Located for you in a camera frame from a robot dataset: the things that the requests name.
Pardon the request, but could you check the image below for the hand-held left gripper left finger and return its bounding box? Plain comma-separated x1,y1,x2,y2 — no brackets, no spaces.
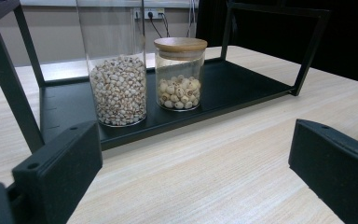
11,120,103,224

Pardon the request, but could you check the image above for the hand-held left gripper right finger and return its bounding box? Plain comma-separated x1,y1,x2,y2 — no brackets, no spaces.
287,118,358,224

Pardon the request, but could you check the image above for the tall glass jar of grains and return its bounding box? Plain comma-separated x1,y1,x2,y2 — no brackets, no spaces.
76,0,148,128

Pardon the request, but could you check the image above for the black two-tier metal shelf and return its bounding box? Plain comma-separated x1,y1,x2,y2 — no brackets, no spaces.
0,0,332,154

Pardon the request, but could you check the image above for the short glass jar of lotus seeds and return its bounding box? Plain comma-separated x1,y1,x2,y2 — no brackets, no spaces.
153,36,209,112

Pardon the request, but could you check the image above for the black curtain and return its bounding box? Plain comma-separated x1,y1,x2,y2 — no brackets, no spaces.
195,0,358,88

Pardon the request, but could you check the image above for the black power cable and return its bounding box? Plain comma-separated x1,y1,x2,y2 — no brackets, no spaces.
147,11,164,39
158,12,171,38

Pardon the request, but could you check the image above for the white wall socket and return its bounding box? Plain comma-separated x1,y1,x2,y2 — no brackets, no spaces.
132,7,166,21

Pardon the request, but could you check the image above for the thin hanging cable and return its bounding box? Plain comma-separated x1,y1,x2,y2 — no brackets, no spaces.
186,0,198,38

